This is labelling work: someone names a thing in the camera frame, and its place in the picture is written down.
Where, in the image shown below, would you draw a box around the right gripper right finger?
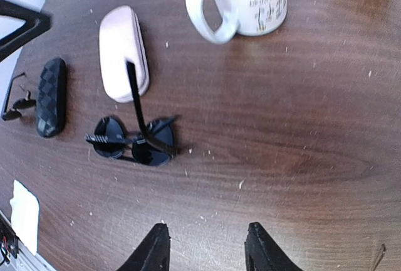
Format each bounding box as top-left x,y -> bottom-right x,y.
244,222 -> 302,271

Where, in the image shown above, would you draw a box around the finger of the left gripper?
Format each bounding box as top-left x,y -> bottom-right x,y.
1,0 -> 52,61

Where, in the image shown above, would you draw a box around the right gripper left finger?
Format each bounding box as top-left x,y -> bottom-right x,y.
117,223 -> 170,271

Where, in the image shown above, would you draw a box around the black glasses case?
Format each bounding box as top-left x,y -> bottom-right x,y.
36,57 -> 68,138

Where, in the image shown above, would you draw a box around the pink glasses case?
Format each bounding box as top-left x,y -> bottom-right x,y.
99,5 -> 150,103

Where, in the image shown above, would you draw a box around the black sunglasses dark lenses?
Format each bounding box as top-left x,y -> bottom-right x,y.
85,60 -> 179,166

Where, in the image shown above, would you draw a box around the left blue cleaning cloth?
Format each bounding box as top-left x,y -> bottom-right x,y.
9,180 -> 39,256

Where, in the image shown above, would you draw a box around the patterned mug yellow inside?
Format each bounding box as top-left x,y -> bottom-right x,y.
185,0 -> 288,44

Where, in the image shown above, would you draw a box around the thin black frame glasses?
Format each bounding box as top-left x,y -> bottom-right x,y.
1,72 -> 36,121

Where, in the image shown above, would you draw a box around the tortoise frame glasses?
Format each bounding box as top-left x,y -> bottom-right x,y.
370,243 -> 387,271

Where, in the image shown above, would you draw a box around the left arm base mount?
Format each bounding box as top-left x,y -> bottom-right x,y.
1,212 -> 19,267

